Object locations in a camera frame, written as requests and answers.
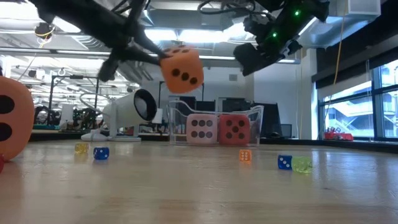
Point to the large red foam die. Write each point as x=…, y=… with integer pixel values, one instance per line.
x=224, y=130

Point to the small green translucent die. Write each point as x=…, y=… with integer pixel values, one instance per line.
x=302, y=165

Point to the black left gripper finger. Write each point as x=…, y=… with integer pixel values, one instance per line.
x=152, y=45
x=140, y=56

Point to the small blue die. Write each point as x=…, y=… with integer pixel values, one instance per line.
x=101, y=153
x=284, y=162

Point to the large pink foam die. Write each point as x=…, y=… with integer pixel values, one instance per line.
x=202, y=128

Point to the ceiling light strip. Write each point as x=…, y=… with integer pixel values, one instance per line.
x=217, y=57

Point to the small orange die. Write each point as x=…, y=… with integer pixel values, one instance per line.
x=245, y=156

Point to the black metal frame stand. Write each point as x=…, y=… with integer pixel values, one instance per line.
x=74, y=76

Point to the red tray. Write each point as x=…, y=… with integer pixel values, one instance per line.
x=339, y=137

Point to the large dark monitor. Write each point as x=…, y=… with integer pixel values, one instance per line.
x=270, y=121

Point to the large orange foam die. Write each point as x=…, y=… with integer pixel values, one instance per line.
x=196, y=67
x=18, y=124

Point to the black monitor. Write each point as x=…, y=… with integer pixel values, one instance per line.
x=188, y=102
x=236, y=105

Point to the small yellow translucent die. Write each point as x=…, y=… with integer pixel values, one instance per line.
x=81, y=148

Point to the white security camera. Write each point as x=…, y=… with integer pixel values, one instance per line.
x=124, y=112

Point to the clear plastic bin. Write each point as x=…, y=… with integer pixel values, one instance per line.
x=177, y=124

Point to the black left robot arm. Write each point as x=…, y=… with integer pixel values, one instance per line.
x=87, y=18

